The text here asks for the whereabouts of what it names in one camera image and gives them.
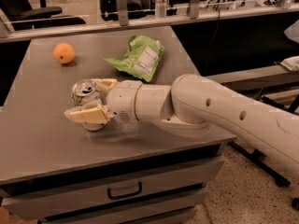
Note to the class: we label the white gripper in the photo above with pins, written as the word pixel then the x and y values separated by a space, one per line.
pixel 122 99

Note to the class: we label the clear plastic water bottle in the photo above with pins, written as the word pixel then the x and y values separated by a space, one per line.
pixel 160 8

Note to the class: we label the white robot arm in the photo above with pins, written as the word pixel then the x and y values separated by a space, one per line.
pixel 188 107

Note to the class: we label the orange fruit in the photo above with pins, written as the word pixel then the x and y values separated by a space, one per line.
pixel 64 53

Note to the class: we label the green chip bag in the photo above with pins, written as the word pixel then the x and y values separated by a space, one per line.
pixel 141 58

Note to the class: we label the black office chair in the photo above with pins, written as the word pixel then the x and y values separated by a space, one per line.
pixel 22 16

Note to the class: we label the black drawer handle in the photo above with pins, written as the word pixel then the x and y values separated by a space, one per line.
pixel 124 190

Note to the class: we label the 7up soda can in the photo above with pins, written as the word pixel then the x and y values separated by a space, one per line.
pixel 89 91

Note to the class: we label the black wheeled stand base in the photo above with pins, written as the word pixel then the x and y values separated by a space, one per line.
pixel 256 156

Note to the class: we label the grey drawer cabinet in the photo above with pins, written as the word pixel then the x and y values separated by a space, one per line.
pixel 55 171

